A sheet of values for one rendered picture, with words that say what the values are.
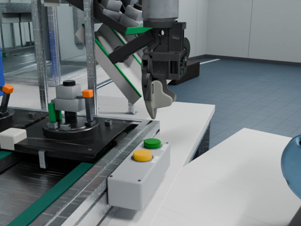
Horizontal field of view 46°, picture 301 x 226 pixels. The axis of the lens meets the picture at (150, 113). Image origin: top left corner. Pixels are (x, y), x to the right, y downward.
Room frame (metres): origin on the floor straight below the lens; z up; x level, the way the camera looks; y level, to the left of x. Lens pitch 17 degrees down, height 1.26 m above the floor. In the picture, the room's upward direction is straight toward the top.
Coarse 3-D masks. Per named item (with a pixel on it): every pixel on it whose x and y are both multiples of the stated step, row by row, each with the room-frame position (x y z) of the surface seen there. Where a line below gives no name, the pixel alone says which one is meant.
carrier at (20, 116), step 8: (0, 112) 0.89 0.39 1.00; (8, 112) 0.90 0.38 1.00; (16, 112) 0.99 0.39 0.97; (24, 112) 0.99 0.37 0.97; (40, 112) 0.99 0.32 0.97; (0, 120) 0.86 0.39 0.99; (8, 120) 0.88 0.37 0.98; (16, 120) 0.91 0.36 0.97; (24, 120) 0.91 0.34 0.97; (32, 120) 0.91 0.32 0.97; (40, 120) 0.93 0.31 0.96; (0, 128) 0.84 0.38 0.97; (8, 128) 0.84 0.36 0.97; (24, 128) 0.86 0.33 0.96
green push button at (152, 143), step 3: (150, 138) 0.77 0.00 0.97; (153, 138) 0.77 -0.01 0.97; (144, 141) 0.75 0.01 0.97; (147, 141) 0.75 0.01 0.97; (150, 141) 0.75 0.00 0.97; (153, 141) 0.75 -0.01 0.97; (156, 141) 0.75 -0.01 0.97; (159, 141) 0.75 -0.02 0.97; (144, 144) 0.74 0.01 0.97; (147, 144) 0.73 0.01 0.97; (150, 144) 0.73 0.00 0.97; (153, 144) 0.73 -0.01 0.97; (156, 144) 0.73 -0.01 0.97; (159, 144) 0.74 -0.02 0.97; (147, 147) 0.73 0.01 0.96; (150, 147) 0.73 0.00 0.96; (153, 147) 0.73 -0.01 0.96; (156, 147) 0.73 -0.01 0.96
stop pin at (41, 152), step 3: (42, 150) 0.71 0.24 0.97; (45, 150) 0.71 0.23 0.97; (39, 153) 0.71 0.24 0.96; (42, 153) 0.70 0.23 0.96; (45, 153) 0.71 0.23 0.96; (39, 156) 0.71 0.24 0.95; (42, 156) 0.70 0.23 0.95; (45, 156) 0.71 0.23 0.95; (39, 159) 0.71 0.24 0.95; (42, 159) 0.70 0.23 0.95; (45, 159) 0.71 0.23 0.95; (39, 162) 0.71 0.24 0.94; (42, 162) 0.70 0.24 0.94; (45, 162) 0.70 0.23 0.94; (42, 165) 0.71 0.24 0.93; (45, 165) 0.70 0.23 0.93; (45, 168) 0.70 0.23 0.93
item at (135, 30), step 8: (72, 0) 1.08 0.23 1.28; (80, 0) 1.07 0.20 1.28; (96, 0) 1.04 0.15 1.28; (120, 0) 1.16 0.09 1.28; (80, 8) 1.07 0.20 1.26; (96, 8) 1.05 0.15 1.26; (120, 8) 1.16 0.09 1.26; (96, 16) 1.05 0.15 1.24; (104, 16) 1.03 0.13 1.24; (112, 24) 1.02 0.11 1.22; (120, 24) 1.01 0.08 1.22; (120, 32) 1.01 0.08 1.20; (128, 32) 1.01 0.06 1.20; (136, 32) 1.05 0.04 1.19
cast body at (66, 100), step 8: (64, 80) 0.84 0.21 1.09; (72, 80) 0.84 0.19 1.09; (56, 88) 0.82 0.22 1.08; (64, 88) 0.81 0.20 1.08; (72, 88) 0.81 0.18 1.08; (80, 88) 0.84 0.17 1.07; (56, 96) 0.82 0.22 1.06; (64, 96) 0.81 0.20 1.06; (72, 96) 0.80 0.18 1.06; (56, 104) 0.82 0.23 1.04; (64, 104) 0.81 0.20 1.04; (72, 104) 0.80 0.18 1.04; (80, 104) 0.81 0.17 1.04
